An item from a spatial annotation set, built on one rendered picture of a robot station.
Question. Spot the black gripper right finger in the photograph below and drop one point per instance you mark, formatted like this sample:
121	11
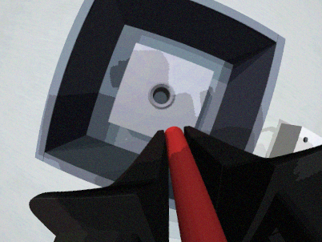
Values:
242	185

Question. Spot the red peg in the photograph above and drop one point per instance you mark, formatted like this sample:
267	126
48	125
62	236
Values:
197	219

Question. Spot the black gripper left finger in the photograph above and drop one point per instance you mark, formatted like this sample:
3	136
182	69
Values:
137	202

